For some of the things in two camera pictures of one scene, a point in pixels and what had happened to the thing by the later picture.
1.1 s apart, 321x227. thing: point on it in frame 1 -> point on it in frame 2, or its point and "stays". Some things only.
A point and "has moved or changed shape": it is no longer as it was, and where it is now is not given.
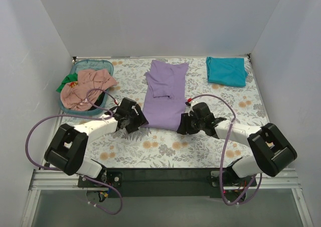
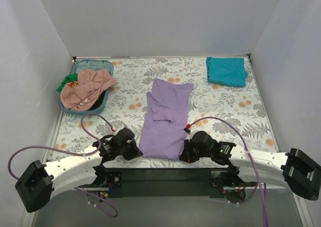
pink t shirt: (73, 98) stays
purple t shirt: (164, 101) has moved or changed shape
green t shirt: (70, 78) stays
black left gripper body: (138, 119) -> (134, 151)
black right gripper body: (185, 126) -> (186, 151)
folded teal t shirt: (227, 71) stays
